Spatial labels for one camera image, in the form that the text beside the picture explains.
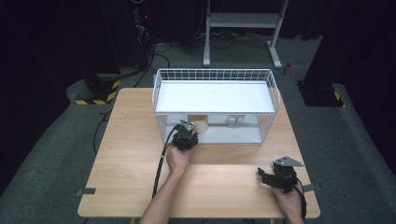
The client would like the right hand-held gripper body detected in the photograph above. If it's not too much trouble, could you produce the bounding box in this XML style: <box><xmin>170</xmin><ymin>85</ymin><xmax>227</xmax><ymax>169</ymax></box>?
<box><xmin>270</xmin><ymin>156</ymin><xmax>304</xmax><ymax>194</ymax></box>

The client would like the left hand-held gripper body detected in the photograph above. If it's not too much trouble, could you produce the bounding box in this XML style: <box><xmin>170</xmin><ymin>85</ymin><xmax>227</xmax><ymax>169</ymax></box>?
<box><xmin>171</xmin><ymin>119</ymin><xmax>200</xmax><ymax>153</ymax></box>

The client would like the cream mug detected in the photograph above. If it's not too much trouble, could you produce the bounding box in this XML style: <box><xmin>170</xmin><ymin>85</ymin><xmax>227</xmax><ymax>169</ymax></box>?
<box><xmin>187</xmin><ymin>114</ymin><xmax>209</xmax><ymax>135</ymax></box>

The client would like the white wire shelf rack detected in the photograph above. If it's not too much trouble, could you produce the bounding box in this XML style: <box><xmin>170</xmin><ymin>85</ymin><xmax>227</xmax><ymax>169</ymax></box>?
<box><xmin>151</xmin><ymin>68</ymin><xmax>281</xmax><ymax>145</ymax></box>

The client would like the clear jar with white lid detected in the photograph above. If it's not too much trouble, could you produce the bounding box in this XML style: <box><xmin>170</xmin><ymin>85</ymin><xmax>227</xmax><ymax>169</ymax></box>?
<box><xmin>227</xmin><ymin>115</ymin><xmax>246</xmax><ymax>129</ymax></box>

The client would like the person's left hand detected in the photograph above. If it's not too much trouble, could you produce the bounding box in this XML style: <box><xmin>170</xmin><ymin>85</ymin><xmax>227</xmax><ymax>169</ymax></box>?
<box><xmin>165</xmin><ymin>144</ymin><xmax>192</xmax><ymax>179</ymax></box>

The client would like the person's right hand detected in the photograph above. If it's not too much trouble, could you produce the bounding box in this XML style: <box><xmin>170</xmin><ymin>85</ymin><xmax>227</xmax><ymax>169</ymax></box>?
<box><xmin>273</xmin><ymin>181</ymin><xmax>304</xmax><ymax>219</ymax></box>

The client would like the grey tape strip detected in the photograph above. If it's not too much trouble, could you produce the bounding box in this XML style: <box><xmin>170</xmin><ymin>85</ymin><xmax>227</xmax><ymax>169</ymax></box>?
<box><xmin>75</xmin><ymin>188</ymin><xmax>97</xmax><ymax>197</ymax></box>
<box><xmin>302</xmin><ymin>184</ymin><xmax>323</xmax><ymax>193</ymax></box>

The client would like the black yellow striped base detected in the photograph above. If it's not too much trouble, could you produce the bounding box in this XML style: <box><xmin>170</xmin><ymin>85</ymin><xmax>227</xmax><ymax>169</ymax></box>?
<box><xmin>296</xmin><ymin>79</ymin><xmax>347</xmax><ymax>108</ymax></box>
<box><xmin>74</xmin><ymin>73</ymin><xmax>121</xmax><ymax>106</ymax></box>

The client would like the white metal stand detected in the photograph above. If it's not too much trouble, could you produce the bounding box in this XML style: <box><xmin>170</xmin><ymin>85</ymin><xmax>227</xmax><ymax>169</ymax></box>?
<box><xmin>202</xmin><ymin>0</ymin><xmax>290</xmax><ymax>70</ymax></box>

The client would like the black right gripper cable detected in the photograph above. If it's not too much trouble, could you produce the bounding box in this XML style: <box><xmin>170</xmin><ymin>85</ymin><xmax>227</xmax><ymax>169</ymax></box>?
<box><xmin>293</xmin><ymin>177</ymin><xmax>308</xmax><ymax>222</ymax></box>

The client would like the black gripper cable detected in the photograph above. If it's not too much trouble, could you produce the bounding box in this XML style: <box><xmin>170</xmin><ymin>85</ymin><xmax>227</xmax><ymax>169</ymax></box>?
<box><xmin>151</xmin><ymin>125</ymin><xmax>181</xmax><ymax>200</ymax></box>
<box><xmin>293</xmin><ymin>177</ymin><xmax>308</xmax><ymax>222</ymax></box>

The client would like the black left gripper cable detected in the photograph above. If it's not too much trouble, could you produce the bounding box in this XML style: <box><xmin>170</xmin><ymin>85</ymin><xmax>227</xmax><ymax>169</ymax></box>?
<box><xmin>151</xmin><ymin>125</ymin><xmax>181</xmax><ymax>200</ymax></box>

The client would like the black floor cable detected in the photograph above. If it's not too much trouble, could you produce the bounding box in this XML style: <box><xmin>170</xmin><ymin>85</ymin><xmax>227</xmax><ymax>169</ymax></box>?
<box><xmin>133</xmin><ymin>42</ymin><xmax>173</xmax><ymax>89</ymax></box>
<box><xmin>92</xmin><ymin>111</ymin><xmax>112</xmax><ymax>155</ymax></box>

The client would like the dark equipment rack with cables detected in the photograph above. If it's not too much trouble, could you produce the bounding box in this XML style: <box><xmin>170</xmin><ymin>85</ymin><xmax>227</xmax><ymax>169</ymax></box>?
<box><xmin>130</xmin><ymin>0</ymin><xmax>154</xmax><ymax>70</ymax></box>

